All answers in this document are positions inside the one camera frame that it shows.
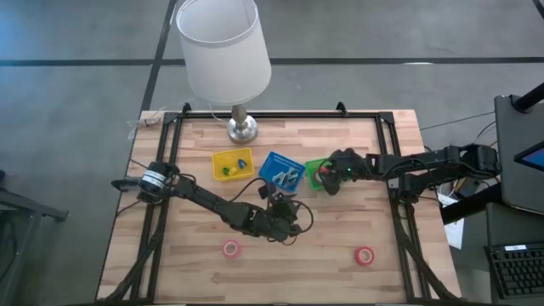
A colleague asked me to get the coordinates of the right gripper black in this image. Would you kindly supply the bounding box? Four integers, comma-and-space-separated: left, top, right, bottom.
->
324, 148, 369, 196

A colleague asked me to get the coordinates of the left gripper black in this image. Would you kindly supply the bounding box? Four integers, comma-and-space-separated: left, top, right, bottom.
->
265, 193, 303, 240

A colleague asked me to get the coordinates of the pink tape roll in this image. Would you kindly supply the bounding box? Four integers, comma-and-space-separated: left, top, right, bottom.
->
221, 239, 243, 259

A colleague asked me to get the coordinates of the red tape roll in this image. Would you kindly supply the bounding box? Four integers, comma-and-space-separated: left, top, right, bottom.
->
354, 246, 376, 267

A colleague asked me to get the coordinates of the green plastic basket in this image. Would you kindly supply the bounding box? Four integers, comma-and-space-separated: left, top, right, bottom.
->
304, 157, 341, 191

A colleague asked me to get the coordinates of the blue plastic basket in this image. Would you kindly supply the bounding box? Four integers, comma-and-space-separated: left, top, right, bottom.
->
258, 151, 307, 193

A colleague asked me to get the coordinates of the yellow plastic basket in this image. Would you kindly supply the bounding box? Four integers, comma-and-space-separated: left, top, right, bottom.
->
211, 147, 256, 183

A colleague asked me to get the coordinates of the white paper sheet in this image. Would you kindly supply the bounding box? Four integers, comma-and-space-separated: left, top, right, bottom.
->
436, 193, 467, 251

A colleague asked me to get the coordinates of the white shade silver table lamp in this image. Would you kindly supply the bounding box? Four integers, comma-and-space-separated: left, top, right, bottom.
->
175, 0, 273, 145

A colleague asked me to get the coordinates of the tablet with blue screen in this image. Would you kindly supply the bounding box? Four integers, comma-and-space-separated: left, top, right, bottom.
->
513, 141, 544, 172

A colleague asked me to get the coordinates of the black keyboard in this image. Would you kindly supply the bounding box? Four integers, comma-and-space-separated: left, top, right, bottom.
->
484, 242, 544, 301

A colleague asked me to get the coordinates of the black pole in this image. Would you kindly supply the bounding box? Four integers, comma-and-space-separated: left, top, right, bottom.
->
511, 82, 544, 114

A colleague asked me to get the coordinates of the black floor stand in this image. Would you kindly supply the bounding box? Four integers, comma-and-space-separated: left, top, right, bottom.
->
0, 169, 70, 306

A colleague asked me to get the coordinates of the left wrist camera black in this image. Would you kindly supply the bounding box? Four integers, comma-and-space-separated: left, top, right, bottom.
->
258, 181, 277, 201

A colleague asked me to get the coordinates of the black aluminium table frame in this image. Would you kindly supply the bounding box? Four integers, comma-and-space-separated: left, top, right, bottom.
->
97, 101, 462, 306

